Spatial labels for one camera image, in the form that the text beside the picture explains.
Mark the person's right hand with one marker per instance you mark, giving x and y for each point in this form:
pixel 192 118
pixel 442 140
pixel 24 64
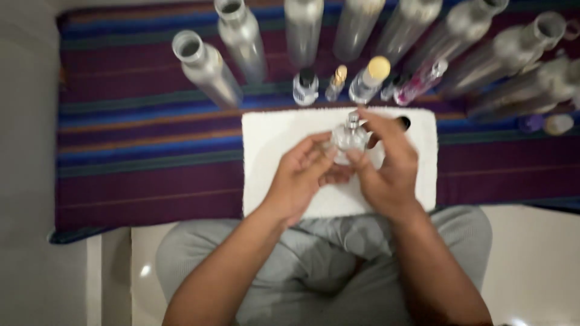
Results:
pixel 389 176

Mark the person's left hand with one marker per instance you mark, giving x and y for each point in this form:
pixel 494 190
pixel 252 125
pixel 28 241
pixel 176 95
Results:
pixel 294 181

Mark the clear round glass perfume bottle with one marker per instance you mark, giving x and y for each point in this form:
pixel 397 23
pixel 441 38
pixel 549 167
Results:
pixel 348 138

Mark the white towel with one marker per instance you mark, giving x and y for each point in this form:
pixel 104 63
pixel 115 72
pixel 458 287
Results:
pixel 276 136

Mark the black round cap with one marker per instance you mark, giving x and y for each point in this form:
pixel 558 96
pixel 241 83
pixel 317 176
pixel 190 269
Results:
pixel 403 122

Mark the small dark-capped spray bottle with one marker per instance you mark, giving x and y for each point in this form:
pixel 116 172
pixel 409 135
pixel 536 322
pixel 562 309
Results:
pixel 390 87

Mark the white bottle with black cap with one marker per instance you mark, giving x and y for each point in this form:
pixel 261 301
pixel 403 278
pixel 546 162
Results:
pixel 305 88

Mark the person's grey trousers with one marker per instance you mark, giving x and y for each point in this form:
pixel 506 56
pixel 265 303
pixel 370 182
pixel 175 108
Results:
pixel 326 271

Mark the pink perfume bottle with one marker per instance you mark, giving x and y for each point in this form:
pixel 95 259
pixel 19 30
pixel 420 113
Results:
pixel 419 82

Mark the clear bottle with round gold cap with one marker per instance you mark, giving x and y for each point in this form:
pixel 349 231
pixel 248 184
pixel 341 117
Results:
pixel 369 79

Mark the slim bottle with gold cap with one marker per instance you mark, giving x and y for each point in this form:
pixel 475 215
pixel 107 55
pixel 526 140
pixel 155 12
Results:
pixel 336 82

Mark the row of tall aluminium bottles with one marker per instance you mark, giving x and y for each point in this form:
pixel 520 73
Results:
pixel 303 31

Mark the small purple bottle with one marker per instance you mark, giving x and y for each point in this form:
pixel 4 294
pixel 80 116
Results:
pixel 530 122

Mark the purple striped woven cloth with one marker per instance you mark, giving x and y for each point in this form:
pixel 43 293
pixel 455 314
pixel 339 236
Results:
pixel 136 172

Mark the beige round cap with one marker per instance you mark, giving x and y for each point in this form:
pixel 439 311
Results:
pixel 558 124

